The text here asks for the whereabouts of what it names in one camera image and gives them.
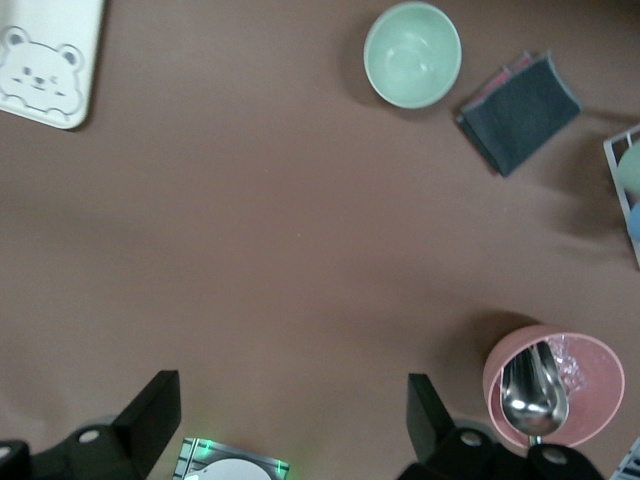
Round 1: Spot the aluminium frame rail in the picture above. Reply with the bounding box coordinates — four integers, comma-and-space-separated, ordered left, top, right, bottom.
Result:
607, 434, 640, 480

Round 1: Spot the pale green cup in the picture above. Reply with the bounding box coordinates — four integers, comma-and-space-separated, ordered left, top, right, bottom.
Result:
617, 142, 640, 204

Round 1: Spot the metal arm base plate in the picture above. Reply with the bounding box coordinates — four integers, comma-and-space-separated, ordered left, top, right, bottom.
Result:
173, 437, 291, 480

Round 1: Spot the dark grey folded cloth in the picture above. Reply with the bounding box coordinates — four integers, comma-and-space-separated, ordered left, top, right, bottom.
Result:
455, 49, 586, 179

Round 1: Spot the light blue cup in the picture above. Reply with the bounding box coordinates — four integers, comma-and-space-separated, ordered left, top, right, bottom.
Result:
627, 202, 640, 256

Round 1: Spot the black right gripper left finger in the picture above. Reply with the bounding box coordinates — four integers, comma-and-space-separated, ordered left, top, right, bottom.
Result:
28, 369, 182, 480

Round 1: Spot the cream bear print tray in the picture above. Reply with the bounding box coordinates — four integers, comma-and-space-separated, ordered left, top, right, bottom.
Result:
0, 0, 106, 131

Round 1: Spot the metal scoop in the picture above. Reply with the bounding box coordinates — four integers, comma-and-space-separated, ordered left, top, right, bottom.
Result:
499, 344, 571, 446

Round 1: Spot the pink folded cloth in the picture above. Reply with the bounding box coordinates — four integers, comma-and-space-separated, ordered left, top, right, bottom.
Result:
477, 53, 534, 99

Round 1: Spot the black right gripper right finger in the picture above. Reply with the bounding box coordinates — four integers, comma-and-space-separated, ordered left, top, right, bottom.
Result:
397, 372, 602, 480

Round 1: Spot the clear crumpled plastic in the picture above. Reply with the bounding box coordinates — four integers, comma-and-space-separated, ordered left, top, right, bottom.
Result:
548, 338, 587, 397

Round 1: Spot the pale green bowl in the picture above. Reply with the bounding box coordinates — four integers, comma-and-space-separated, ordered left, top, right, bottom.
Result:
363, 1, 462, 110

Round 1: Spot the pink bowl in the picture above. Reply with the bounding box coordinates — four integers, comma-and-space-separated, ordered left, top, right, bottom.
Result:
482, 324, 626, 449

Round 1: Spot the white wire rack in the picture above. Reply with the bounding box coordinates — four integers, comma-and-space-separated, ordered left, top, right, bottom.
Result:
603, 124, 640, 271

